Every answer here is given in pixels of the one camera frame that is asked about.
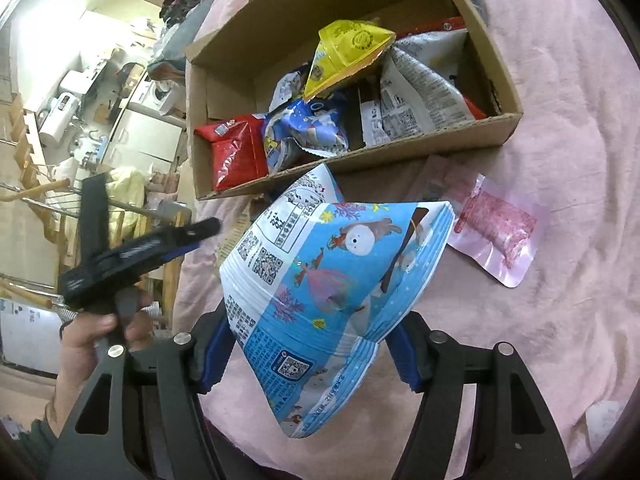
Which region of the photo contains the white and red snack packet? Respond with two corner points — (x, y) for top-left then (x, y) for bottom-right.
(360, 16), (488, 148)

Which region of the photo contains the small white snack packet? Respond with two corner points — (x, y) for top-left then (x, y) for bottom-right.
(270, 62), (313, 111)

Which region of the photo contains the cardboard box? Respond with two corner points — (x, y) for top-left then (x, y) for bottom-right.
(184, 0), (523, 202)

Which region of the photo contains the pile of clothes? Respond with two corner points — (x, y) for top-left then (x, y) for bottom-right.
(147, 0), (231, 81)

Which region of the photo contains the white water heater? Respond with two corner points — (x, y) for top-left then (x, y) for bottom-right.
(37, 91), (83, 147)

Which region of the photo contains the pale pink snack packet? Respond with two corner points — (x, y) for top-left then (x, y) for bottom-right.
(405, 155), (481, 211)

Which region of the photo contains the white kitchen cabinet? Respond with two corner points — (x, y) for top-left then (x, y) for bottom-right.
(97, 102), (183, 171)

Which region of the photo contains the person's left forearm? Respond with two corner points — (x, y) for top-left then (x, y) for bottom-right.
(0, 375), (93, 480)

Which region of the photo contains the dark blue snack packet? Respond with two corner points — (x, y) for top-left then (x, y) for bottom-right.
(261, 97), (351, 173)

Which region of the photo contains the wooden rack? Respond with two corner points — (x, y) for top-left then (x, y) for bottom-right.
(0, 175), (183, 333)

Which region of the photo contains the light blue snack packet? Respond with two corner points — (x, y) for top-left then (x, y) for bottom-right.
(219, 162), (455, 440)

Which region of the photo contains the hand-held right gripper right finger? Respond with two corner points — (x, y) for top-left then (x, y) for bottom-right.
(384, 311), (574, 480)

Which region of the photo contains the white fluffy object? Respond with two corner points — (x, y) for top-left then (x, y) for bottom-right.
(585, 400), (626, 453)

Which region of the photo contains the yellow duvet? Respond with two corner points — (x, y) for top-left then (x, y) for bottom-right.
(105, 167), (151, 241)

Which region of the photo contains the white washing machine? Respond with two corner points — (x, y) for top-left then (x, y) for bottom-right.
(145, 77), (188, 121)

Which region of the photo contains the clear pink snack packet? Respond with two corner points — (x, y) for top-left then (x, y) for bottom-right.
(446, 174), (550, 288)

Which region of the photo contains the person's left hand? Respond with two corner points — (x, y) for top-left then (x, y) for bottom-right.
(59, 290), (156, 386)

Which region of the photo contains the pink bed blanket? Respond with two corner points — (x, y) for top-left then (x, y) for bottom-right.
(170, 0), (636, 480)

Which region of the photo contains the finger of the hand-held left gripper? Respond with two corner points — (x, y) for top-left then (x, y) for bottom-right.
(164, 217), (224, 245)
(165, 239), (203, 263)

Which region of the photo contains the yellow triangular snack packet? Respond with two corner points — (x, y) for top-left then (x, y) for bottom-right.
(302, 19), (397, 101)

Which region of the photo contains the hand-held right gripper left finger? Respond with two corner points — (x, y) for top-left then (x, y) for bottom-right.
(45, 310), (237, 480)

